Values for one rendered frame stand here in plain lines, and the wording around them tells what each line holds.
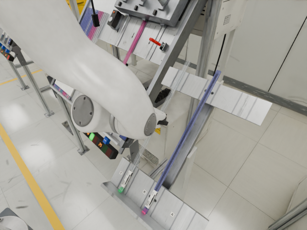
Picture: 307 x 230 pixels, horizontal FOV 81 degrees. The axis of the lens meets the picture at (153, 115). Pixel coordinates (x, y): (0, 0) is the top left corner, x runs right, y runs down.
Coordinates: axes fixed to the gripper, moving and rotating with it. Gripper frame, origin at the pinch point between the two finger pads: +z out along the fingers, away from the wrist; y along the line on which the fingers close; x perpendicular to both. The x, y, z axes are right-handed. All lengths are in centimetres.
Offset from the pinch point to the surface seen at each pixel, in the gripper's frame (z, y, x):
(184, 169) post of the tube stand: 10.5, -13.2, 15.2
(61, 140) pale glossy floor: 53, 111, 75
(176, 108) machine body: 49, 15, 0
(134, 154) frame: 10.4, 8.9, 21.9
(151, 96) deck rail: 10.3, 11.9, -4.2
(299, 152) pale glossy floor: 152, -68, -2
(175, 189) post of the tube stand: 22.3, -11.0, 30.2
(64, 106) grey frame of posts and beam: 25, 83, 30
